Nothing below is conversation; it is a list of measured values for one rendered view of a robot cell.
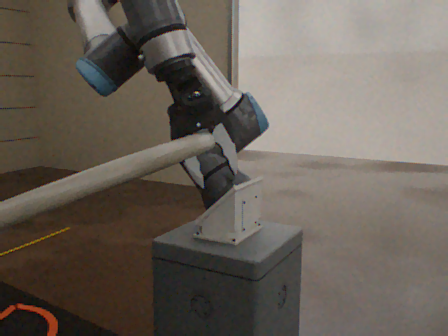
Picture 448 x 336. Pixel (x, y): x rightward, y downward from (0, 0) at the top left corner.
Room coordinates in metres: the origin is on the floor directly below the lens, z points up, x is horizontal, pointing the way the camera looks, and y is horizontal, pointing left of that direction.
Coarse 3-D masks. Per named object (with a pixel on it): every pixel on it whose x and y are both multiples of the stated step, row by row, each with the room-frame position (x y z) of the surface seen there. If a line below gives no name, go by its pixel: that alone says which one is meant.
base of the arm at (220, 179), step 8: (216, 168) 1.51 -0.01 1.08; (224, 168) 1.52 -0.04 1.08; (208, 176) 1.51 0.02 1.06; (216, 176) 1.50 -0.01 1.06; (224, 176) 1.50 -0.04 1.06; (232, 176) 1.49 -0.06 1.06; (240, 176) 1.50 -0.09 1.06; (248, 176) 1.53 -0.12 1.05; (208, 184) 1.50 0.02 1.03; (216, 184) 1.48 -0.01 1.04; (224, 184) 1.47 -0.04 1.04; (232, 184) 1.47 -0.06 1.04; (208, 192) 1.49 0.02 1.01; (216, 192) 1.47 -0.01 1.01; (224, 192) 1.46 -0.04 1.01; (208, 200) 1.49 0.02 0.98; (216, 200) 1.46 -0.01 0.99; (208, 208) 1.49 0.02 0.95
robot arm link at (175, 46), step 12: (168, 36) 0.78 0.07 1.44; (180, 36) 0.79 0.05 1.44; (144, 48) 0.79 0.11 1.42; (156, 48) 0.77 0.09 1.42; (168, 48) 0.77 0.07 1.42; (180, 48) 0.78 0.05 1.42; (192, 48) 0.80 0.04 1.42; (156, 60) 0.78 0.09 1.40; (168, 60) 0.77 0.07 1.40; (180, 60) 0.79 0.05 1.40
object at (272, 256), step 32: (192, 224) 1.64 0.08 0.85; (160, 256) 1.45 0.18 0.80; (192, 256) 1.39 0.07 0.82; (224, 256) 1.33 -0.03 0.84; (256, 256) 1.32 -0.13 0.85; (288, 256) 1.49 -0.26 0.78; (160, 288) 1.45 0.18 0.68; (192, 288) 1.39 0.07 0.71; (224, 288) 1.33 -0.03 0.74; (256, 288) 1.28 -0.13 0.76; (288, 288) 1.50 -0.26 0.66; (160, 320) 1.46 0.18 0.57; (192, 320) 1.39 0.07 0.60; (224, 320) 1.33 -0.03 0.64; (256, 320) 1.28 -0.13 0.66; (288, 320) 1.50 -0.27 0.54
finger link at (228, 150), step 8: (216, 128) 0.78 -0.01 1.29; (224, 128) 0.78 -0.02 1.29; (216, 136) 0.77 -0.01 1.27; (224, 136) 0.78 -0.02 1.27; (224, 144) 0.77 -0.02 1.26; (232, 144) 0.77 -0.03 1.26; (224, 152) 0.77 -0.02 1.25; (232, 152) 0.77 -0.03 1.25; (232, 160) 0.77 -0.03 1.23; (232, 168) 0.77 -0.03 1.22
